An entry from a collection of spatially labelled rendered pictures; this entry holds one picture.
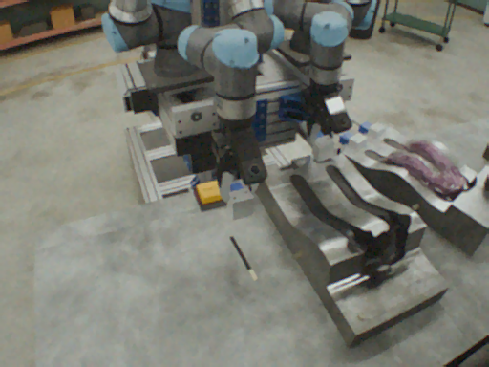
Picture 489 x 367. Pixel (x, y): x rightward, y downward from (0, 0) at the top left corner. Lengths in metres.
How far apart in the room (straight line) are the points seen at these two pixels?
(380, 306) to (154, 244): 0.55
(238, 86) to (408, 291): 0.54
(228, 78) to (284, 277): 0.46
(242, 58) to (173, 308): 0.53
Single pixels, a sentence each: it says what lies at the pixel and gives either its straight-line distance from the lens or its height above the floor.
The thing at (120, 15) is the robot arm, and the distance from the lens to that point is 1.00.
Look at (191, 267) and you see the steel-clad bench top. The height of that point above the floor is 0.80.
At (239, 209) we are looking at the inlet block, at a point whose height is 0.93.
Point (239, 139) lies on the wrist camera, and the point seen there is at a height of 1.11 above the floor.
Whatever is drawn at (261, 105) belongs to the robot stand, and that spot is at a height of 0.88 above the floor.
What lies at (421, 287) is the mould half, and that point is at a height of 0.86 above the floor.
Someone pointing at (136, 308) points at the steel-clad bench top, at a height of 0.80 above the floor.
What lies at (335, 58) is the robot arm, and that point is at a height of 1.21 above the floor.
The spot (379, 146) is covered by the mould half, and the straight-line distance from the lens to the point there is 1.20.
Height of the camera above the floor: 1.50
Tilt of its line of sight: 41 degrees down
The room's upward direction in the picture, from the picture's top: straight up
